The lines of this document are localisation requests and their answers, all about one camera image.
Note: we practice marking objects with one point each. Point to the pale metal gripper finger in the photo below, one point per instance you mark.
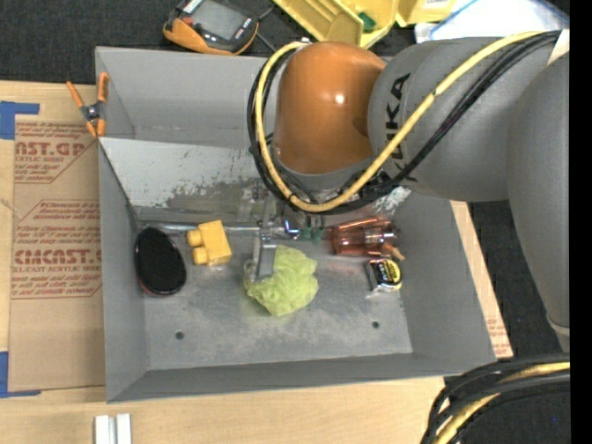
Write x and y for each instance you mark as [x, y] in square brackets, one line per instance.
[268, 262]
[255, 262]

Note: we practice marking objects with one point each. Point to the yellow toy building block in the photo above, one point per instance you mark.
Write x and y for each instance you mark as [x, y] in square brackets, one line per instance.
[213, 243]

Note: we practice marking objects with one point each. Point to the black oval brush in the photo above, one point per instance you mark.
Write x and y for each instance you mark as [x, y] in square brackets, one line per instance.
[159, 262]

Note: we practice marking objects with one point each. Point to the yellow-green cloth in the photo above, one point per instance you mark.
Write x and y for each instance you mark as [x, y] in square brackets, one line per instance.
[289, 287]

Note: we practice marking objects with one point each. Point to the brown cardboard board, red print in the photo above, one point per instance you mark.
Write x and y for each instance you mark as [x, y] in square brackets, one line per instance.
[55, 322]

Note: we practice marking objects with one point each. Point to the orange clear plastic bottle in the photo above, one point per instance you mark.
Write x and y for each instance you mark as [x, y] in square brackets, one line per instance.
[358, 238]

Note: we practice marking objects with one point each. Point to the grey metal bin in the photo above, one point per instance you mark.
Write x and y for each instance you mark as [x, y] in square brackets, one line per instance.
[259, 331]

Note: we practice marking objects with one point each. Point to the yellow and black tape measure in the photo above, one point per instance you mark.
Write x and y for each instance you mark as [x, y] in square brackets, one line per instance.
[385, 275]

